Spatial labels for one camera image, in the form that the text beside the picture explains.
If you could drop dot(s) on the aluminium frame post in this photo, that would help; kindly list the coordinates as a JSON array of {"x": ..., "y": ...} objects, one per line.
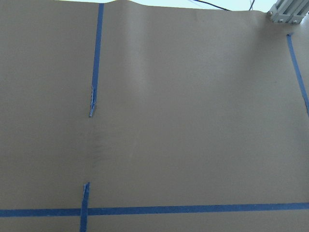
[{"x": 289, "y": 11}]

